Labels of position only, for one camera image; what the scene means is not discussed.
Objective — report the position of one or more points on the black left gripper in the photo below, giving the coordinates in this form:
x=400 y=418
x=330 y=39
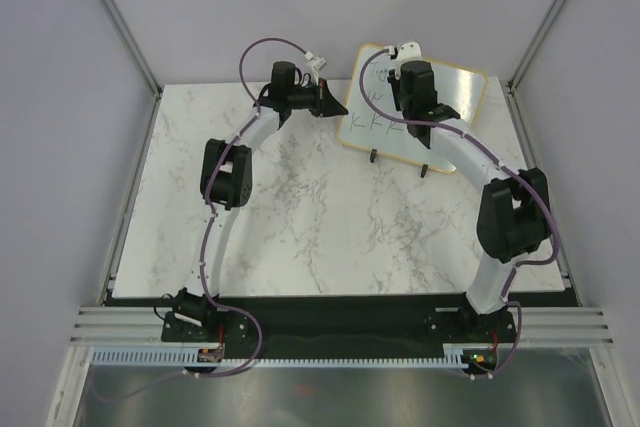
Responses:
x=321 y=98

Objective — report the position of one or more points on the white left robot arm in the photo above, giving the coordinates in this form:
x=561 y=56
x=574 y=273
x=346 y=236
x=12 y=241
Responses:
x=226 y=185

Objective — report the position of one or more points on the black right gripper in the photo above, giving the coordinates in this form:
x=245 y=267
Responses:
x=395 y=86

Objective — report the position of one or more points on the yellow framed whiteboard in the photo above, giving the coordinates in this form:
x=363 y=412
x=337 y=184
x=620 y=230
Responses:
x=364 y=129

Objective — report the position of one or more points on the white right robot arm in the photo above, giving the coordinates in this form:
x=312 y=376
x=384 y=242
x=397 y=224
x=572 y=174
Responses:
x=511 y=222

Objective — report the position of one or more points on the aluminium frame post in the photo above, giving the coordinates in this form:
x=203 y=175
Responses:
x=549 y=20
x=128 y=40

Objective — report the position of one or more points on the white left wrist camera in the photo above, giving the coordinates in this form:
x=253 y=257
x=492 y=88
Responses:
x=315 y=64

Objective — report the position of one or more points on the blue slotted cable duct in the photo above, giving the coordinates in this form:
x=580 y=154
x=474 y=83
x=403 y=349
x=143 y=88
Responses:
x=193 y=357

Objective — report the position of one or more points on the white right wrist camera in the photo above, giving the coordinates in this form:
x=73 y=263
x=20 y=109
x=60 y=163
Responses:
x=401 y=54

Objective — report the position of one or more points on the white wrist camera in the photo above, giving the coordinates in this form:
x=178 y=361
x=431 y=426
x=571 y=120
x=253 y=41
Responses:
x=315 y=64
x=401 y=54

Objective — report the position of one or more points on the aluminium right frame post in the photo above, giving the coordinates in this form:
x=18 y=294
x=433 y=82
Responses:
x=549 y=20

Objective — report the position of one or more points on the aluminium front rail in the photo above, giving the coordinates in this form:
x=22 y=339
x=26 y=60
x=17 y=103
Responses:
x=538 y=326

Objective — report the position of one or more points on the aluminium left frame post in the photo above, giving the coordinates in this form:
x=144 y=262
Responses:
x=128 y=40

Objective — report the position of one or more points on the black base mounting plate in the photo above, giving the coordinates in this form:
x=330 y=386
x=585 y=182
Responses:
x=358 y=347

